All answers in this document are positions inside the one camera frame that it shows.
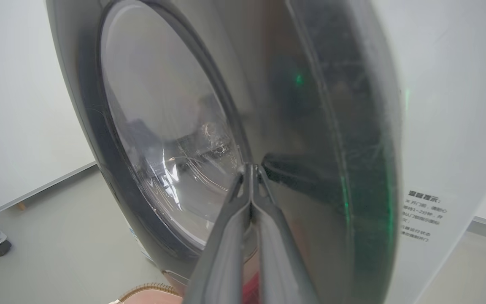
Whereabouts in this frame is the small text sticker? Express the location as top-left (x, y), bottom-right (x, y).
top-left (400, 190), bottom-right (448, 243)

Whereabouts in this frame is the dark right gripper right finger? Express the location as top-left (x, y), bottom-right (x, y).
top-left (251, 165), bottom-right (320, 304)

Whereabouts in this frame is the blue energy label sticker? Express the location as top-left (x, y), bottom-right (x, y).
top-left (126, 224), bottom-right (154, 261)

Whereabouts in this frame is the cream perforated laundry basket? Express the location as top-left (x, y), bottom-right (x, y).
top-left (109, 282), bottom-right (184, 304)

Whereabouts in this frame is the dark washer door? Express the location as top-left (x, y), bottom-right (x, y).
top-left (46, 0), bottom-right (404, 304)

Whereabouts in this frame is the white front-load washing machine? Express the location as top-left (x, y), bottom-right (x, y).
top-left (119, 0), bottom-right (486, 304)

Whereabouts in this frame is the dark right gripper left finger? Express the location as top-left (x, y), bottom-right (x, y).
top-left (183, 164), bottom-right (254, 304)

